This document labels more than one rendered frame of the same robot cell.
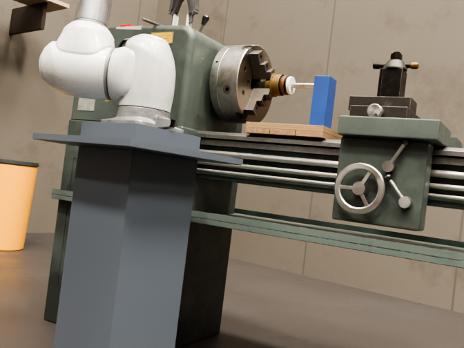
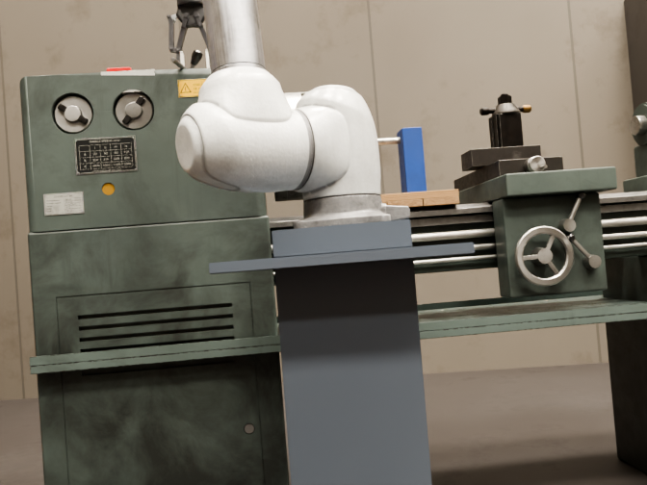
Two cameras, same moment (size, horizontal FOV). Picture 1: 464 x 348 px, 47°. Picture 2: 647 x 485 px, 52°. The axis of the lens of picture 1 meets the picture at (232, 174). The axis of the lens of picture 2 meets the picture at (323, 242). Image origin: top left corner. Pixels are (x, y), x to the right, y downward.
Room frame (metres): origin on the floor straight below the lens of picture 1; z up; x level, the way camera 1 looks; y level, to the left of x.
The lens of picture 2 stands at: (0.54, 1.07, 0.74)
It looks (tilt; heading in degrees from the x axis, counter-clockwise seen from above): 2 degrees up; 325
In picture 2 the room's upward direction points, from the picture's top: 4 degrees counter-clockwise
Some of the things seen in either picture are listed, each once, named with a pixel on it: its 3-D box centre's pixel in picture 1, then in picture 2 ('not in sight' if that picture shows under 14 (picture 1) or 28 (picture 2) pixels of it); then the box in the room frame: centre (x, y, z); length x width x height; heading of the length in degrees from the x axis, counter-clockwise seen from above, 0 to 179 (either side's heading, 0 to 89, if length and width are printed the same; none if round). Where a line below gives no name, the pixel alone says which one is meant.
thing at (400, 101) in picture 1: (382, 106); (500, 158); (1.82, -0.48, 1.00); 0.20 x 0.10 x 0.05; 60
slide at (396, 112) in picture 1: (393, 123); (503, 176); (1.87, -0.54, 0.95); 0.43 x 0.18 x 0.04; 150
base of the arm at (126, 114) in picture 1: (147, 119); (352, 213); (1.58, 0.27, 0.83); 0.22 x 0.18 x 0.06; 50
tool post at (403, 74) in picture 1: (391, 85); (504, 132); (1.82, -0.50, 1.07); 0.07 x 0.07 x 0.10; 60
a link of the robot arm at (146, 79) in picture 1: (145, 73); (333, 143); (1.59, 0.29, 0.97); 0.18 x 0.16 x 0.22; 87
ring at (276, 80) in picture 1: (278, 85); not in sight; (2.11, -0.14, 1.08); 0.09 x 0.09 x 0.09; 60
